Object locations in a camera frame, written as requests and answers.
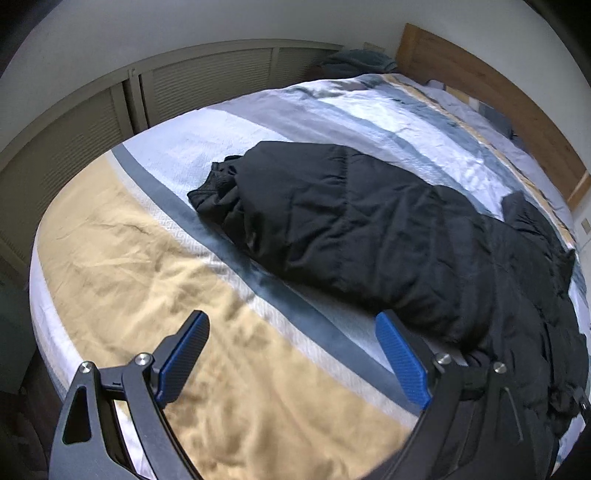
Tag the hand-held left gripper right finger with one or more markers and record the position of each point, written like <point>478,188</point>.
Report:
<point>401,355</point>

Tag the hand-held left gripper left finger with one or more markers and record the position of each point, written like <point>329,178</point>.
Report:
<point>184,355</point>

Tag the black puffer jacket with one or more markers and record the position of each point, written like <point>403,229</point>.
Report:
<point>369,230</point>

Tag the striped bed duvet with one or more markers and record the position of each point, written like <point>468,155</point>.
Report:
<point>138,258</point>

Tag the grey low cabinet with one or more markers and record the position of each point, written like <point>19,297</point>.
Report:
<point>14,337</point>

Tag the striped pillow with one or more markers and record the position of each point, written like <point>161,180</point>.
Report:
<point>489,113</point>

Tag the beige louvered cabinet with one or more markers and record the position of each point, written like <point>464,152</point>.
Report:
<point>207,83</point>

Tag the wooden headboard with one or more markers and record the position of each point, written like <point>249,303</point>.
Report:
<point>485,74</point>

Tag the blue-grey cloth pile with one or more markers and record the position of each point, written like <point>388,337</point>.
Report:
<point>360,62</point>

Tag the wall socket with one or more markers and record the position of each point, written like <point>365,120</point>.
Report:
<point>585,226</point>
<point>371,47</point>

